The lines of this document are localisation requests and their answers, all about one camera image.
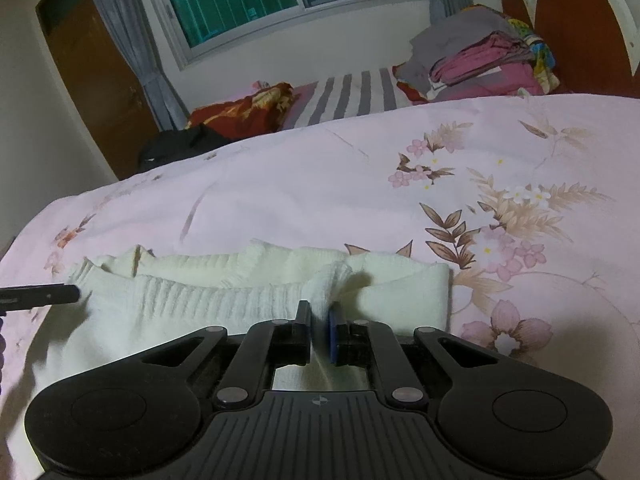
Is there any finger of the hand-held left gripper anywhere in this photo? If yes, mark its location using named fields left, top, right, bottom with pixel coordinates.
left=142, top=300, right=314, bottom=408
left=327, top=310, right=501, bottom=407
left=0, top=283, right=82, bottom=312

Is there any white knitted sweater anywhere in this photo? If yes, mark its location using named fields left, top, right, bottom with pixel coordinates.
left=0, top=240, right=454, bottom=480

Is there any pile of folded clothes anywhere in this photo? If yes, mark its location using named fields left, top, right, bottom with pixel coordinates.
left=394, top=4, right=562, bottom=106

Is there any pink floral bedsheet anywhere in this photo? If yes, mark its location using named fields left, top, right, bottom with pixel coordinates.
left=0, top=92, right=640, bottom=480

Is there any black cloth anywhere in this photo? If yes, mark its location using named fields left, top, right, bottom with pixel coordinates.
left=136, top=122, right=234, bottom=173

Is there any brown wooden door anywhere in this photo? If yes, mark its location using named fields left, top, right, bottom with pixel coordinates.
left=35, top=0, right=162, bottom=182

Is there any red patterned cloth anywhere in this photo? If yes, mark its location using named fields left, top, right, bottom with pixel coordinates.
left=186, top=81, right=297, bottom=142

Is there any grey striped pillow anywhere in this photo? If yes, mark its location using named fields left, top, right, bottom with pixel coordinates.
left=280, top=66, right=417, bottom=132

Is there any brown and white headboard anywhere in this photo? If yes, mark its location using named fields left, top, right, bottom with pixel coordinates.
left=500, top=0, right=640, bottom=96

